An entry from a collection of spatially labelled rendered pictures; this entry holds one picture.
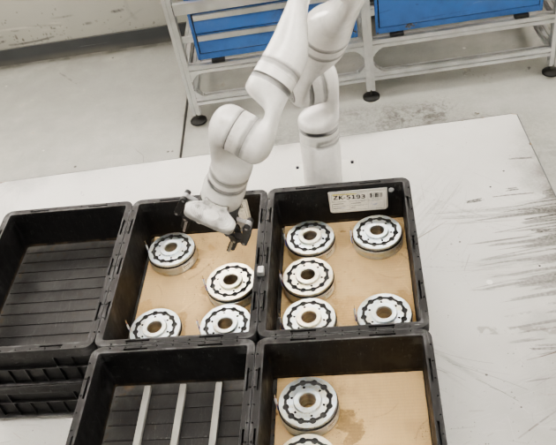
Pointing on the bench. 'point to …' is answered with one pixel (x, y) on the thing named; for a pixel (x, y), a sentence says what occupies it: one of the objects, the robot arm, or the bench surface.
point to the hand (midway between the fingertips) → (208, 237)
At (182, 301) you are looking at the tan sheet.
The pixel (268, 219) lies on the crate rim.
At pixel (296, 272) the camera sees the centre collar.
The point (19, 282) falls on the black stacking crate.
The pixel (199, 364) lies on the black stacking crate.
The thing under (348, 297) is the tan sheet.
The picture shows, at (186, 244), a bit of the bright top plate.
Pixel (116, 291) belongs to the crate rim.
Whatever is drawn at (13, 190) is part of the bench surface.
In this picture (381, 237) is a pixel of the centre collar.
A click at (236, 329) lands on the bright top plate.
